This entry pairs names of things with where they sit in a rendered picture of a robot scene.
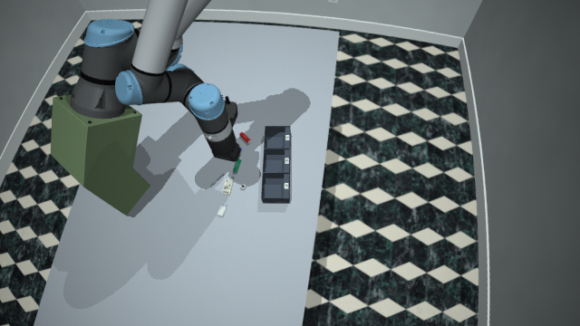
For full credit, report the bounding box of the dark grey rack of three bins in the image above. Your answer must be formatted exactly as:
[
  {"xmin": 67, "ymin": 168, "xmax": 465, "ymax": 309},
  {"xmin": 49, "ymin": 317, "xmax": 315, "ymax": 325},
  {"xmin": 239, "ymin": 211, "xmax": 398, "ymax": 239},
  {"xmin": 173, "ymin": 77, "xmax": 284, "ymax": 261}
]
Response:
[{"xmin": 261, "ymin": 126, "xmax": 291, "ymax": 204}]

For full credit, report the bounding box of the white usb stick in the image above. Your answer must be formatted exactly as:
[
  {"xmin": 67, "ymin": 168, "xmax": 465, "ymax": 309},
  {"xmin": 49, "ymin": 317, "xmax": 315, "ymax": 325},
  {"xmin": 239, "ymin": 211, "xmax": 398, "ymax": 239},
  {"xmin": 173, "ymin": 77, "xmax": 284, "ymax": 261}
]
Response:
[{"xmin": 217, "ymin": 203, "xmax": 227, "ymax": 216}]

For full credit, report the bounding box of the white domino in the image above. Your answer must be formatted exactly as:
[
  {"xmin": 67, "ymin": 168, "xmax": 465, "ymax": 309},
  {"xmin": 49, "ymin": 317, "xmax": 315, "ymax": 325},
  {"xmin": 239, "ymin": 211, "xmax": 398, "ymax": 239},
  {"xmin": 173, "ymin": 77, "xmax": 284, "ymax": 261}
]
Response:
[{"xmin": 222, "ymin": 179, "xmax": 233, "ymax": 195}]

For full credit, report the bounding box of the green aa battery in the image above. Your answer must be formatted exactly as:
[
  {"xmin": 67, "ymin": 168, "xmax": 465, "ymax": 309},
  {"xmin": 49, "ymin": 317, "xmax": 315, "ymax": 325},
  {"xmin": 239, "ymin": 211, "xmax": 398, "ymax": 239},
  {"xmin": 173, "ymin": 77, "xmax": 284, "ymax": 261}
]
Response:
[{"xmin": 233, "ymin": 158, "xmax": 241, "ymax": 173}]

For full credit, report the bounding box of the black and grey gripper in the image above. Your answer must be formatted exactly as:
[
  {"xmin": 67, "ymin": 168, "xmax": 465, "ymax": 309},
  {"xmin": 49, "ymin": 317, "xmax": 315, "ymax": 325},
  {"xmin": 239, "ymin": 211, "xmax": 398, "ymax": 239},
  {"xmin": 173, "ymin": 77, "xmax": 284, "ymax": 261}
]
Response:
[{"xmin": 202, "ymin": 96, "xmax": 241, "ymax": 162}]

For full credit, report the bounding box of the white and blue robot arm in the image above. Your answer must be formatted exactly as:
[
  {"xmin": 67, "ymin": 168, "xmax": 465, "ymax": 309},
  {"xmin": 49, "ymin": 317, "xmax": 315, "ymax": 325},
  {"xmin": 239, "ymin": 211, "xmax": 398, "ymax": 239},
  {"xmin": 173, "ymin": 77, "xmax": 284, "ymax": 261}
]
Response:
[{"xmin": 71, "ymin": 0, "xmax": 229, "ymax": 134}]

